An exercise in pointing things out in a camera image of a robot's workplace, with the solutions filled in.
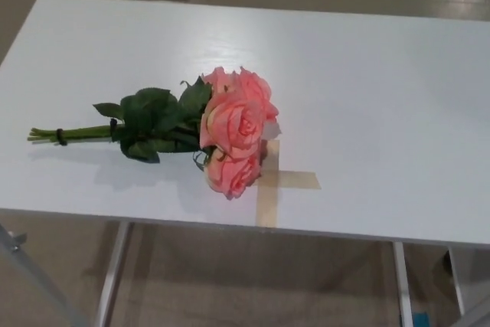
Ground long beige tape strip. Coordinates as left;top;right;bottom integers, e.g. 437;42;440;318
255;139;281;227

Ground pink rose bouquet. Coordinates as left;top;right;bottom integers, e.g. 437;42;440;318
26;66;283;201

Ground grey metal stand frame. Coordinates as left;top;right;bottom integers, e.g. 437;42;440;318
0;223;91;327

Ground white table leg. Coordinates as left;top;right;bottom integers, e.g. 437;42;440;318
93;221;133;327
446;246;466;316
392;241;417;327

